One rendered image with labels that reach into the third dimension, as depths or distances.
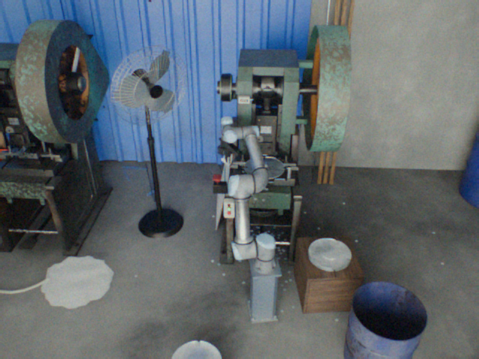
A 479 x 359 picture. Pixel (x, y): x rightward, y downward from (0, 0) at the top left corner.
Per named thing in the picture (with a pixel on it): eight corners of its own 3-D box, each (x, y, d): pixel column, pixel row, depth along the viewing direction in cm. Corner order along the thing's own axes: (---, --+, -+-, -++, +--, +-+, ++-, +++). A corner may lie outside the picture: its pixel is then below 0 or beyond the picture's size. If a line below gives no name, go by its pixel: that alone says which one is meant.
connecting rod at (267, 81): (275, 126, 298) (278, 78, 278) (257, 126, 298) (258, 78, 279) (275, 113, 315) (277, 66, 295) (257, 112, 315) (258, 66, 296)
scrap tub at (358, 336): (417, 392, 259) (438, 342, 231) (345, 389, 260) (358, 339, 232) (399, 331, 293) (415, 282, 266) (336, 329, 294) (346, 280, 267)
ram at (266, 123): (275, 155, 308) (278, 117, 291) (254, 154, 308) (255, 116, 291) (275, 143, 322) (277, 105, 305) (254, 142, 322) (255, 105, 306)
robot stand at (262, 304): (278, 320, 300) (281, 274, 274) (251, 323, 298) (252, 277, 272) (272, 299, 315) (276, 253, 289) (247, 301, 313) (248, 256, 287)
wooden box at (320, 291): (356, 310, 307) (364, 276, 287) (302, 314, 304) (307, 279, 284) (341, 268, 340) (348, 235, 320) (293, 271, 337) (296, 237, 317)
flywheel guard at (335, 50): (339, 176, 282) (359, 49, 235) (295, 174, 283) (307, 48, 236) (322, 107, 366) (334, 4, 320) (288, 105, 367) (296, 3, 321)
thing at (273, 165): (284, 158, 326) (284, 156, 325) (285, 179, 302) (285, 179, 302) (245, 156, 327) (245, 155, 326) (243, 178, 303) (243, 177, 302)
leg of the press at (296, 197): (302, 266, 342) (313, 170, 291) (287, 266, 342) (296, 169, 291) (296, 196, 418) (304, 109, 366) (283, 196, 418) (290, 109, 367)
